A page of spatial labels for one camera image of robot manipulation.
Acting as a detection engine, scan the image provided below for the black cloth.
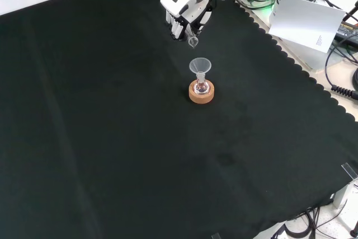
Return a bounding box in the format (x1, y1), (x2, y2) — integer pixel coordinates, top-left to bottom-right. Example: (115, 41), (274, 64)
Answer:
(0, 0), (358, 239)

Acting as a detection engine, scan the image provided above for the black coiled cable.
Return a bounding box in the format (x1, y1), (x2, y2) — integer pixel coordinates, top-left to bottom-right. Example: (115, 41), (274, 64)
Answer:
(324, 45), (358, 99)

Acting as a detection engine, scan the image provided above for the black power adapter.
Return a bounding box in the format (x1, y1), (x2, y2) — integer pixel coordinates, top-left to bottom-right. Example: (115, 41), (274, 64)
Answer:
(334, 21), (358, 46)

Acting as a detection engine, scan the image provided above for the round-bottom glass flask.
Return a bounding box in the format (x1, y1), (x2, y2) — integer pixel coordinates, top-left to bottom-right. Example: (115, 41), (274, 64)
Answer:
(195, 72), (209, 95)

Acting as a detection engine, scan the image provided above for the cork ring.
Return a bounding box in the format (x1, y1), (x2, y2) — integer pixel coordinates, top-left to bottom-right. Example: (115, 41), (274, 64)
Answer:
(189, 79), (216, 104)

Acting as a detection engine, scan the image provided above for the black cable bundle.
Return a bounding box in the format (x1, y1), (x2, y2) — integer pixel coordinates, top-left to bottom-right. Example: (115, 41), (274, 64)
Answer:
(270, 206), (358, 239)

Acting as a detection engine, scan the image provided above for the clear tape strip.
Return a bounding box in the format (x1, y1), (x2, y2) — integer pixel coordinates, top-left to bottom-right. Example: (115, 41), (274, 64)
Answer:
(341, 162), (358, 181)

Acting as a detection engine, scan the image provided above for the white box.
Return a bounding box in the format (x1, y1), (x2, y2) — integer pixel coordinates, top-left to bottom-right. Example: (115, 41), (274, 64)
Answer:
(281, 36), (338, 72)

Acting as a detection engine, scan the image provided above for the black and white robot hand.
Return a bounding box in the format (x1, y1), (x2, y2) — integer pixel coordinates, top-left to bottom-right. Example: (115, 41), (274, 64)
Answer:
(159, 0), (216, 41)

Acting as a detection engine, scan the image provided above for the clear graduated cylinder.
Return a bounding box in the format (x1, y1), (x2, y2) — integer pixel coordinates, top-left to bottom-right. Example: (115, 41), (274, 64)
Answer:
(187, 30), (200, 49)

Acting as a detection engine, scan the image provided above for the clear plastic funnel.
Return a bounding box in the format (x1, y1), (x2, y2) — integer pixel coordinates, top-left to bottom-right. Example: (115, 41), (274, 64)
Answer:
(189, 57), (213, 81)

